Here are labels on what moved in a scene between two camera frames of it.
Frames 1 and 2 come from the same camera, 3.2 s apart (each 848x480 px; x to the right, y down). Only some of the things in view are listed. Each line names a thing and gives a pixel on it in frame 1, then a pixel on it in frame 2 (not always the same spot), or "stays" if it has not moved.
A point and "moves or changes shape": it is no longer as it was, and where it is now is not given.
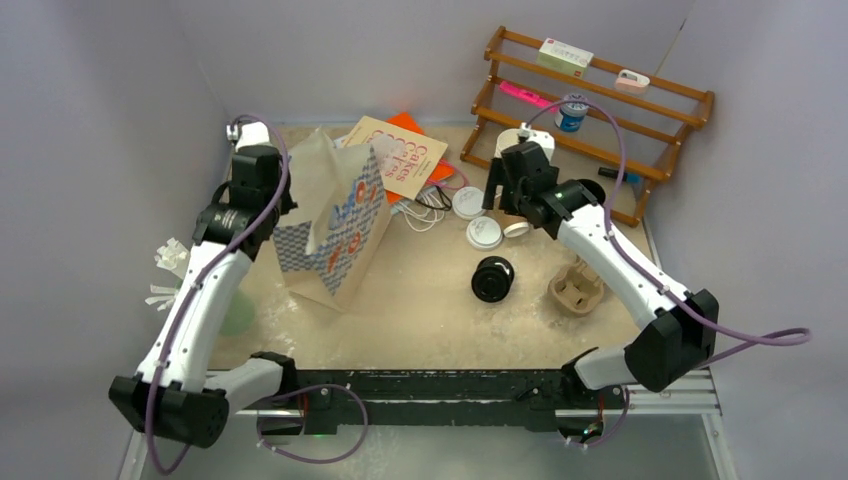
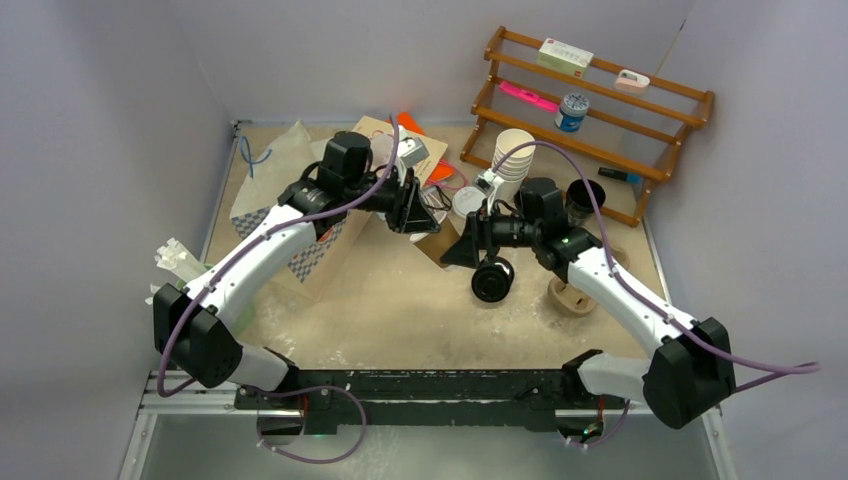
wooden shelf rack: x=602 y=134 stays
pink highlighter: x=533 y=97 stays
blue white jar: x=571 y=115 stays
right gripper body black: x=513 y=197 to x=500 y=232
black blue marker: x=614 y=173 stays
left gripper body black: x=286 y=202 to x=394 y=197
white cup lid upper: x=467 y=203 stays
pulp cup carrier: x=576 y=289 stays
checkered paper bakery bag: x=336 y=216 moves or changes shape
